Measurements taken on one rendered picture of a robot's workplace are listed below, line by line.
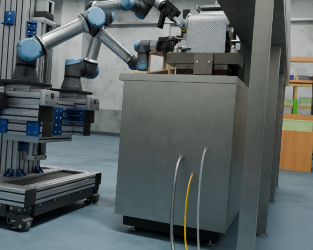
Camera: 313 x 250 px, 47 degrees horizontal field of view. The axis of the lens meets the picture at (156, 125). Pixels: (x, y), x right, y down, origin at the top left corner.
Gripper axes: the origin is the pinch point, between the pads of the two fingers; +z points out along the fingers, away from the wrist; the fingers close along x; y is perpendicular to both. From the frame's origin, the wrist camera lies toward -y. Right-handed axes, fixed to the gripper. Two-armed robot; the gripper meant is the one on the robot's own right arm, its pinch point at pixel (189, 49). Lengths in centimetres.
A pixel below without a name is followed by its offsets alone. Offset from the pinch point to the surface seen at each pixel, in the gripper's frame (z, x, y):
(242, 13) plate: 38, -50, 5
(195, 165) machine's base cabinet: 16, -26, -66
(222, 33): 19.7, -0.2, 9.2
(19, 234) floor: -67, -58, -109
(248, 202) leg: 49, -77, -71
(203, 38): 8.7, -0.3, 6.4
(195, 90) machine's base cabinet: 12.4, -25.9, -26.8
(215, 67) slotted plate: 21.0, -18.9, -13.5
